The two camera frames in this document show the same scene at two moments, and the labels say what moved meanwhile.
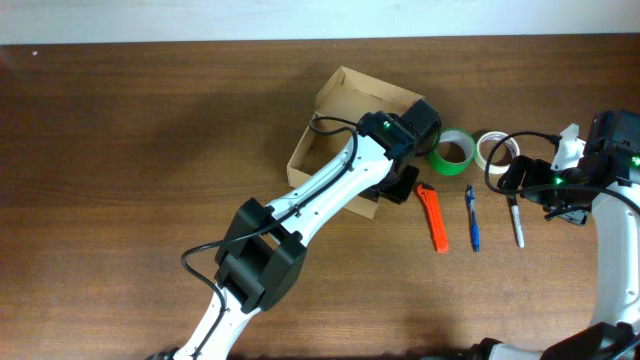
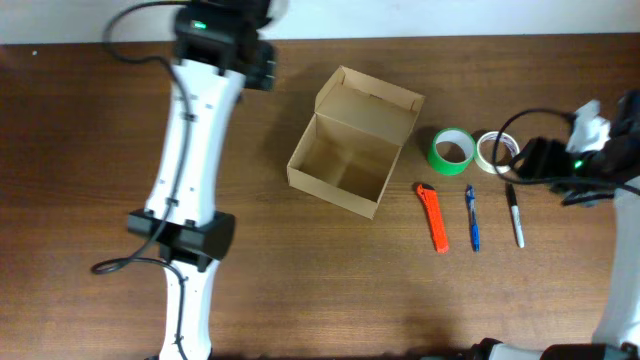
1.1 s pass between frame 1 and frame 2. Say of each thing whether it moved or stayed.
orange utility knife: stayed
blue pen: stayed
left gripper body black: moved
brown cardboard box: stayed
